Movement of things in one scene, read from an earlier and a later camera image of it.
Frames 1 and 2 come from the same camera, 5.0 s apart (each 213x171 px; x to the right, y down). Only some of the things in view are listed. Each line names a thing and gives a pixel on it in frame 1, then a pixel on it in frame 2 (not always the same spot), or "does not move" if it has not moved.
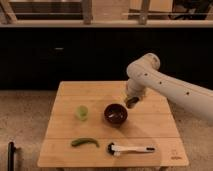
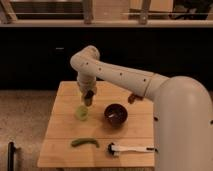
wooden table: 92,125 does not move
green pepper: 84,140 does not move
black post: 11,156 does not move
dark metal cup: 130,103 -> 88,97
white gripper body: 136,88 -> 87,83
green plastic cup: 82,112 does not move
